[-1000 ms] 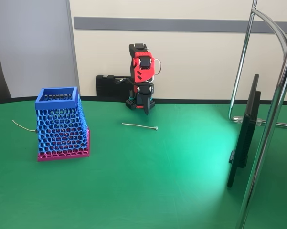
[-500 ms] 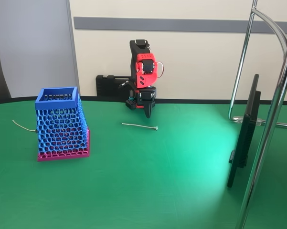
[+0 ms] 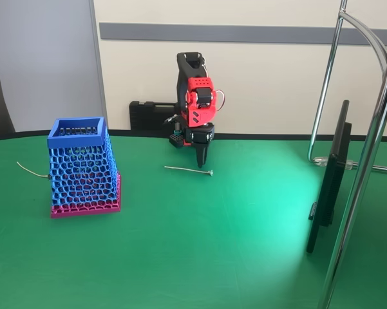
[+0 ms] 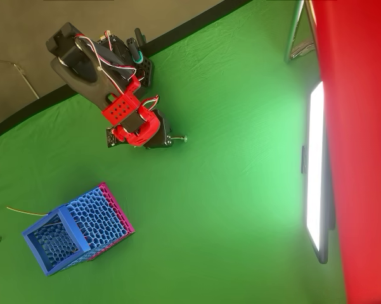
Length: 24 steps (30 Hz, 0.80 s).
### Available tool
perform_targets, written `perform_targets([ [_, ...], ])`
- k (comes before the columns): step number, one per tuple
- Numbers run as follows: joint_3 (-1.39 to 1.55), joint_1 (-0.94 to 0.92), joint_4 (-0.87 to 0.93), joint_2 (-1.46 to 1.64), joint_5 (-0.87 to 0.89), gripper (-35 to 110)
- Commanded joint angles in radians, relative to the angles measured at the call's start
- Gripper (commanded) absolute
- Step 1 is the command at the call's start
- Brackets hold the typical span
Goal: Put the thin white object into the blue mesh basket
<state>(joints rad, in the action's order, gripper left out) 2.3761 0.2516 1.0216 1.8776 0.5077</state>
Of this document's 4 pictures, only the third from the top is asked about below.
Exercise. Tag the grey wall rail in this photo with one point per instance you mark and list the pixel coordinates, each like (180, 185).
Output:
(244, 33)

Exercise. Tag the black plastic tool case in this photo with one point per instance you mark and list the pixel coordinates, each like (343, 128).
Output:
(148, 117)

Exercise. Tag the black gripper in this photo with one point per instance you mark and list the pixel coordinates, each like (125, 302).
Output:
(199, 137)

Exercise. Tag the thin grey wire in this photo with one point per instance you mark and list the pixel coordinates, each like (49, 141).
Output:
(29, 170)

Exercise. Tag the blue and pink mesh basket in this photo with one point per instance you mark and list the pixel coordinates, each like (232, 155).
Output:
(80, 167)

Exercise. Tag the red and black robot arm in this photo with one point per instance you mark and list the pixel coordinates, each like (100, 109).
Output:
(196, 93)

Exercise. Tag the thick chrome pole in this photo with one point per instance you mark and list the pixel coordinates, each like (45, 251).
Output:
(364, 167)

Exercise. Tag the clear plastic foot clip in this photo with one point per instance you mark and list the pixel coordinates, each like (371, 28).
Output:
(323, 160)

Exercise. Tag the black flat monitor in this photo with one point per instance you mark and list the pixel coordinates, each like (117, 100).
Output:
(330, 180)

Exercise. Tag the thin chrome tube frame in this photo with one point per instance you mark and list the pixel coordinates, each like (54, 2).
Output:
(325, 80)

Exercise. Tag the long metal screw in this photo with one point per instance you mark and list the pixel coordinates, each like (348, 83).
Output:
(186, 169)

